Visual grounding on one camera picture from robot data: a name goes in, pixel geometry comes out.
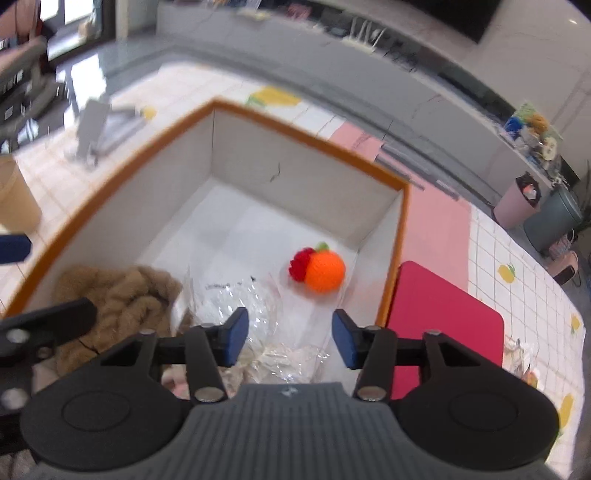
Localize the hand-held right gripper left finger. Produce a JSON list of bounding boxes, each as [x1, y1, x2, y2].
[[99, 307, 250, 404]]

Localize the orange crochet fruit toy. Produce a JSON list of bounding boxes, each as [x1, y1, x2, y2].
[[289, 241, 346, 294]]

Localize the brown fluffy scarf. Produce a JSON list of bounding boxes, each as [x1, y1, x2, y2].
[[53, 264, 183, 374]]

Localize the white router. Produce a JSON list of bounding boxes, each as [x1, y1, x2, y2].
[[344, 18, 389, 54]]

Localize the pink trash bin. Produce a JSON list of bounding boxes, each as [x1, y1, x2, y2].
[[493, 172, 542, 229]]

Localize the black wall television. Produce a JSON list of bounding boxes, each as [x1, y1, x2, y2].
[[406, 0, 502, 44]]

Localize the brown paper bucket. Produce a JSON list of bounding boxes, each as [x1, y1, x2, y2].
[[0, 157, 43, 234]]

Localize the grey trash bin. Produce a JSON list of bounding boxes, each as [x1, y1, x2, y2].
[[523, 187, 583, 252]]

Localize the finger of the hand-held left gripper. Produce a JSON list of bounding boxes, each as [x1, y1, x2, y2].
[[0, 233, 33, 266], [0, 298, 99, 418]]

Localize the orange cardboard box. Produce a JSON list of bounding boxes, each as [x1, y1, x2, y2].
[[4, 98, 411, 402]]

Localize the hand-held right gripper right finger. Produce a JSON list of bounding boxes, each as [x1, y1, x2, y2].
[[332, 308, 504, 403]]

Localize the small pink bag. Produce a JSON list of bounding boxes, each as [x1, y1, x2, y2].
[[549, 231, 580, 284]]

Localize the red cube box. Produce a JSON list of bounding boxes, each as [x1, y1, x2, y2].
[[387, 261, 505, 402]]

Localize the clear plastic bag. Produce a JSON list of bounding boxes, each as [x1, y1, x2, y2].
[[173, 265, 333, 384]]

